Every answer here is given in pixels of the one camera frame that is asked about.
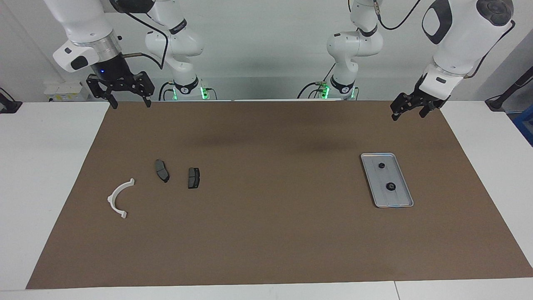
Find white curved plastic bracket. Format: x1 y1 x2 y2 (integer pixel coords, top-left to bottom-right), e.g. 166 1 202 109
107 178 136 219

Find blue storage bin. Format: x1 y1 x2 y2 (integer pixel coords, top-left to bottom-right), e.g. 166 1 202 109
512 104 533 146

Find black clamp stand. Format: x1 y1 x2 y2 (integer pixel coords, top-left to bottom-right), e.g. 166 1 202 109
0 87 22 114

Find black base cables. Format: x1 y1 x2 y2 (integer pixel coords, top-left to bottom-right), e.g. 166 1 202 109
158 81 217 101
297 62 338 99

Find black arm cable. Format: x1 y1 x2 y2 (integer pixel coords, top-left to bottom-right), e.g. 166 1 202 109
373 0 517 80
120 12 170 70

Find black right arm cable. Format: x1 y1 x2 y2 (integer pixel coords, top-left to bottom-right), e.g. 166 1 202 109
120 12 170 70

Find dark grey tapered brake pad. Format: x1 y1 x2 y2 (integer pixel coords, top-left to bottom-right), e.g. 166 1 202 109
155 159 170 183

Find silver metal tray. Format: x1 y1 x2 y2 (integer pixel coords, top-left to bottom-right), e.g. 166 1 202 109
361 153 414 208

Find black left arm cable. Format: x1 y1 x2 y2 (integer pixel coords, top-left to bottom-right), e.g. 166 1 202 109
373 0 517 80

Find black left base cables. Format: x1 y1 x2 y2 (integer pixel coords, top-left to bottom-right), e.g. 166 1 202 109
297 62 338 99

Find black right base cables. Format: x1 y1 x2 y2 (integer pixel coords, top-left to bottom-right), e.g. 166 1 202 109
158 81 217 101

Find white wall power box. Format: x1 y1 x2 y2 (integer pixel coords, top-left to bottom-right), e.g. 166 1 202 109
44 82 89 102

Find brown table mat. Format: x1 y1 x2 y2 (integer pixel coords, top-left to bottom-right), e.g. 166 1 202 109
26 100 533 289

